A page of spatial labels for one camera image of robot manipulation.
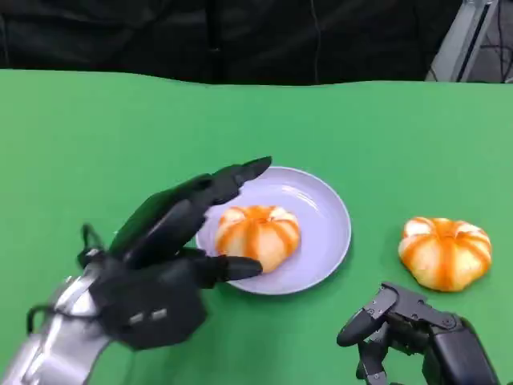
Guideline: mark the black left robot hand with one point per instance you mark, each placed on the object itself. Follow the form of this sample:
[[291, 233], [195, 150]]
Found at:
[[160, 224]]

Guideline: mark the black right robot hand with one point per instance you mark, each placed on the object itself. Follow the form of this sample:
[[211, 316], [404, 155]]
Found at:
[[445, 349]]

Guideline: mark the orange and white bread roll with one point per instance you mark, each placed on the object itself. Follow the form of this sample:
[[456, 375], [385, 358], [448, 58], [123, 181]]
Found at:
[[260, 236], [443, 256]]

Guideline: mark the green cloth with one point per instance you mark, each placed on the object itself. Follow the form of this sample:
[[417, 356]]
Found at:
[[120, 140]]

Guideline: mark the lilac plate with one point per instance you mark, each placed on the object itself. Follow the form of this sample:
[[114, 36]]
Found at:
[[320, 240]]

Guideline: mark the black backdrop curtain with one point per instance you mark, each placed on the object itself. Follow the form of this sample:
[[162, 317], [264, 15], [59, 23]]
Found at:
[[200, 36]]

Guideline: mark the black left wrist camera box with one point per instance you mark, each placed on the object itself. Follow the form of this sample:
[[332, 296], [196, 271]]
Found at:
[[160, 305]]

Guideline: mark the grey metal frame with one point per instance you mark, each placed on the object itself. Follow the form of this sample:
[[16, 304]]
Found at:
[[469, 40]]

